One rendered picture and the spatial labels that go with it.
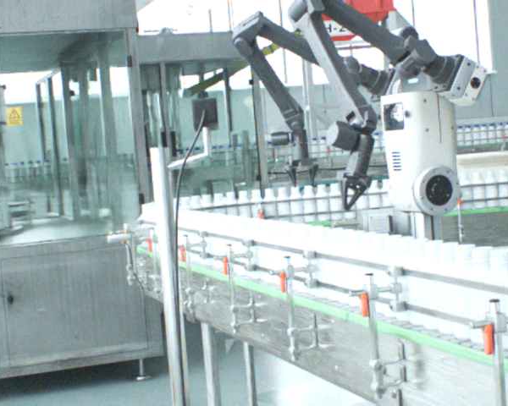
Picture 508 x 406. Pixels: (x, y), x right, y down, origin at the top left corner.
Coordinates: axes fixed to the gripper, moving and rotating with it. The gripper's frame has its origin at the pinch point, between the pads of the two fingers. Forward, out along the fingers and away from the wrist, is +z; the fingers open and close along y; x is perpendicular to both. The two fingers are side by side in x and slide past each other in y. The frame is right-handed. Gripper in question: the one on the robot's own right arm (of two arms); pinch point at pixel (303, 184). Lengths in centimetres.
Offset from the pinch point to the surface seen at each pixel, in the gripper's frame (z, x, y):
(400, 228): 28, -74, -71
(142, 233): 15, -49, 49
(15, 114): -43, -276, 73
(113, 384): 123, -279, 31
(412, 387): 32, 172, 44
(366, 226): 25, -78, -56
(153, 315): 84, -274, 3
